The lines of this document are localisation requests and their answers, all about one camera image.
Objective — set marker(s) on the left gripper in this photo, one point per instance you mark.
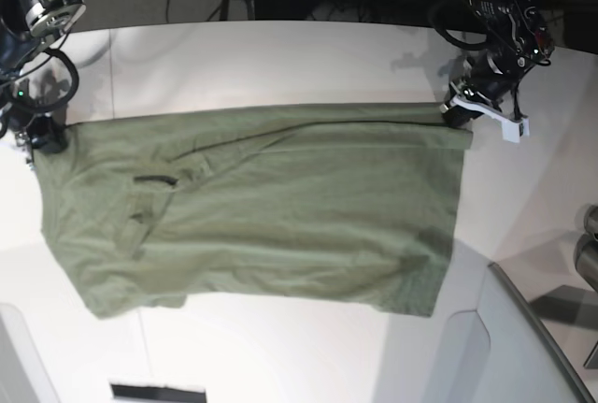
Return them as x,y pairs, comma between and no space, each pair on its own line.
484,82

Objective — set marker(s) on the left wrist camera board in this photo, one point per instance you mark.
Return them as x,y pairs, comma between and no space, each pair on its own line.
514,131

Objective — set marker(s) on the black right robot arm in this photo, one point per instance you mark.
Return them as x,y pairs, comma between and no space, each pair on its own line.
30,28

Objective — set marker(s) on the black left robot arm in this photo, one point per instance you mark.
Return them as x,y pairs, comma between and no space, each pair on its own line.
516,40

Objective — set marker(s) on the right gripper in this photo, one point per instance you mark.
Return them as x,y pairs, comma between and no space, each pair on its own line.
37,133

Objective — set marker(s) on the green t-shirt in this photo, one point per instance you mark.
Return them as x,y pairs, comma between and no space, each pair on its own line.
352,203

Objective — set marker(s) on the grey metal cylinder stand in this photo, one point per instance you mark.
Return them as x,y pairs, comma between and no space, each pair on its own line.
585,257

